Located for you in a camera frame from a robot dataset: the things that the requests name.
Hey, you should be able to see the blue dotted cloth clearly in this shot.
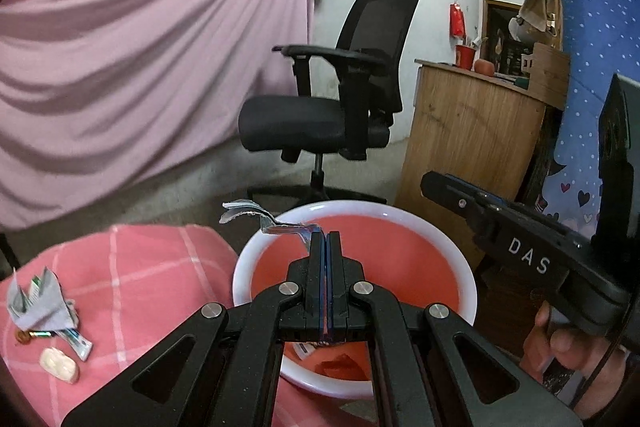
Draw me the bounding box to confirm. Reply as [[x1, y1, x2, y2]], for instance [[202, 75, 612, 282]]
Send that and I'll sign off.
[[524, 0, 640, 253]]

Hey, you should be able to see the pink hanging cloth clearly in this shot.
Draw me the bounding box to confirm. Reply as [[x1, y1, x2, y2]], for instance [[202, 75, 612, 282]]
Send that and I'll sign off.
[[0, 0, 323, 230]]

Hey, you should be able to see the crumpled grey wrapper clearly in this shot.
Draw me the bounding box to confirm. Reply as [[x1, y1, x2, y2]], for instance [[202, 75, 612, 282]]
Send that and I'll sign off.
[[7, 266, 77, 334]]

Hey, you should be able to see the red hanging bag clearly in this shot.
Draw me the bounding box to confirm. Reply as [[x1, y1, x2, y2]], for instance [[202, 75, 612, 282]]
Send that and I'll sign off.
[[449, 0, 466, 40]]

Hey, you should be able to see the person's right hand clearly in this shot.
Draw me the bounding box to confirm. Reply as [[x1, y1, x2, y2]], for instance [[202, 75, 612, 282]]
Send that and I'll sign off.
[[520, 303, 640, 424]]

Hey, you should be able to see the white labelled wrapper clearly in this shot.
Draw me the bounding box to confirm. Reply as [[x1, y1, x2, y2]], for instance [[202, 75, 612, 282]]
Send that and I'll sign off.
[[292, 341, 332, 361]]

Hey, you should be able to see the small cream candy piece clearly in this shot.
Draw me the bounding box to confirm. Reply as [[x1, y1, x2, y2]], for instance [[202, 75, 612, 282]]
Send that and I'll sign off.
[[39, 347, 81, 384]]

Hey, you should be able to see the black office chair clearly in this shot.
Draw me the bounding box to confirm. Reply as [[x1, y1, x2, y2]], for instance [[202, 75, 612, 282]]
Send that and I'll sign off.
[[237, 0, 431, 208]]

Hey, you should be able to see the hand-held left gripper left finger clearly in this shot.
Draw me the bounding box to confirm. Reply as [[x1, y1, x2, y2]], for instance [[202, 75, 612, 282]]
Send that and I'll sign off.
[[60, 232, 326, 427]]

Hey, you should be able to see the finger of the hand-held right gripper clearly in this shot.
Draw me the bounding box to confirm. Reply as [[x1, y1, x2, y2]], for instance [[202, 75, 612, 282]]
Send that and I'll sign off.
[[421, 171, 506, 234]]

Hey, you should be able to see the pink checked blanket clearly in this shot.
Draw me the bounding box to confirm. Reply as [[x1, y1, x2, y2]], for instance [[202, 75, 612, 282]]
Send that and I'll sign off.
[[0, 223, 391, 427]]

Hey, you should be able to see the wooden cabinet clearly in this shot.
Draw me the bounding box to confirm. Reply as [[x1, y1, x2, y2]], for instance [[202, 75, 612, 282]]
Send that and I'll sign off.
[[395, 58, 548, 269]]

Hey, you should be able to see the silver foil wrapper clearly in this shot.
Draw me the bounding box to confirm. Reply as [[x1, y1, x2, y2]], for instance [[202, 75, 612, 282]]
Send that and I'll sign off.
[[219, 199, 321, 254]]

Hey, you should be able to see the pink basin with white rim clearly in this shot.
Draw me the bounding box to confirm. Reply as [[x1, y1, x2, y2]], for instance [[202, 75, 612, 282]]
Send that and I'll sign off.
[[231, 201, 478, 400]]

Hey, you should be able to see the white green tube wrapper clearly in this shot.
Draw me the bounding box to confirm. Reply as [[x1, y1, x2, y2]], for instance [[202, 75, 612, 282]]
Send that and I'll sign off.
[[59, 327, 95, 362]]

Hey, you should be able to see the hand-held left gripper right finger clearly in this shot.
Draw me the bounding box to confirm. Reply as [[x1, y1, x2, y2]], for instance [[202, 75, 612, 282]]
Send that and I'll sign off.
[[326, 232, 583, 427]]

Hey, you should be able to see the wooden box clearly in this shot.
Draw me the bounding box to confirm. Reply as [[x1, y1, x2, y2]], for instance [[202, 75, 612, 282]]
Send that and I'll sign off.
[[520, 42, 571, 108]]

